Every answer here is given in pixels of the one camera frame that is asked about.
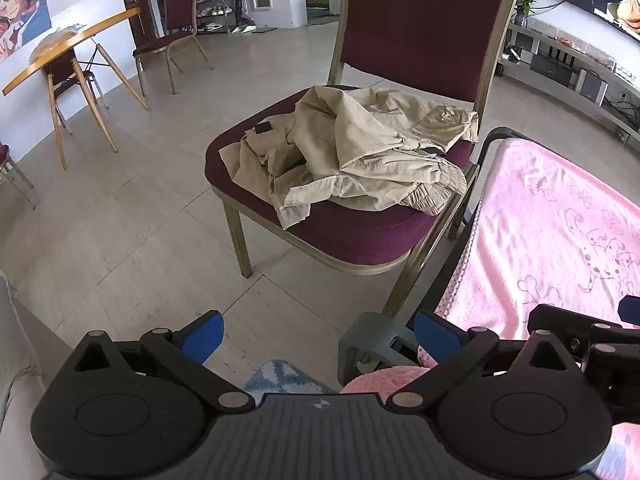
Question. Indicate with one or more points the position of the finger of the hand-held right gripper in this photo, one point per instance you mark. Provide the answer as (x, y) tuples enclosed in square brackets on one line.
[(617, 353), (631, 310)]

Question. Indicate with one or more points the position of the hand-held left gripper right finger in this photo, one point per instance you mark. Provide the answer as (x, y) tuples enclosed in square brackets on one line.
[(435, 335)]

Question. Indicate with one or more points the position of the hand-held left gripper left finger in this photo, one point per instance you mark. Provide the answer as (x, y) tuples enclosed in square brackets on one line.
[(202, 337)]

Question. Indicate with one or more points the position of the beige pants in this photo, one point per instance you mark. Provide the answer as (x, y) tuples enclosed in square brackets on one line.
[(350, 150)]

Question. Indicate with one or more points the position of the person's pink fluffy garment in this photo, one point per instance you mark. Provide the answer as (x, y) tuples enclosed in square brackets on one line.
[(380, 379)]

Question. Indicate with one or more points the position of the blue white patterned rug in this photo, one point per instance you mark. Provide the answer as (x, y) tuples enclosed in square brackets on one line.
[(285, 377)]

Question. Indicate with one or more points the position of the silver speaker box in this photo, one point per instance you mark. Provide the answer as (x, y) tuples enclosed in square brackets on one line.
[(592, 86)]

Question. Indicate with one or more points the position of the maroon banquet chair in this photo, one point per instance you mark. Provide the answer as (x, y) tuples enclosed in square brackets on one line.
[(425, 25), (179, 5), (4, 155), (62, 72)]

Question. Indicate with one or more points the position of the grey television stand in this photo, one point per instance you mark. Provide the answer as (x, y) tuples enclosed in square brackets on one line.
[(550, 30)]

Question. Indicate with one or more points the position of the wooden table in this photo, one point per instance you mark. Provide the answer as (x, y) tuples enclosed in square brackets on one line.
[(20, 82)]

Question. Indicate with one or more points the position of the tan woven tray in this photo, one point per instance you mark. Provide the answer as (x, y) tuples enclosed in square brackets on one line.
[(50, 41)]

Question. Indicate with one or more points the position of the green door mat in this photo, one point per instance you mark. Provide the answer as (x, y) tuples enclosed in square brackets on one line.
[(322, 15)]

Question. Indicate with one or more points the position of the grey plastic bracket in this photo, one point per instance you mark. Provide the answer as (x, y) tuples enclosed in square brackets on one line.
[(370, 332)]

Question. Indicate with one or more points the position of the black bed frame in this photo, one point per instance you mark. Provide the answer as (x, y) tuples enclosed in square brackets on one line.
[(484, 157)]

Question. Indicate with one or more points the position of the wall poster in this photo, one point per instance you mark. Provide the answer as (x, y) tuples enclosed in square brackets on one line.
[(20, 10)]

